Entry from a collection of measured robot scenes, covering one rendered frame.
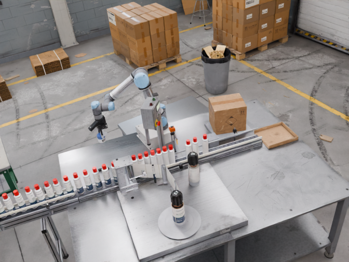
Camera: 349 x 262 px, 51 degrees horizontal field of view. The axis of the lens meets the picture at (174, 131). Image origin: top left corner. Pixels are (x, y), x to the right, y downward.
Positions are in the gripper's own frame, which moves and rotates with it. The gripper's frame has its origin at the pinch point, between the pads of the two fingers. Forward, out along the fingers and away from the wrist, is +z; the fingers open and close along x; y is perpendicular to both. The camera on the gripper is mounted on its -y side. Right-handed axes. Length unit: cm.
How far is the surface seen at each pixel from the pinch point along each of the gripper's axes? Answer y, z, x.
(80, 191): -37, 8, -47
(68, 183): -44, -3, -45
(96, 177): -23, -1, -49
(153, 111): 31, -44, -56
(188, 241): 9, 12, -132
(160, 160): 29, 2, -59
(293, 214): 86, 17, -152
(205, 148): 69, 4, -66
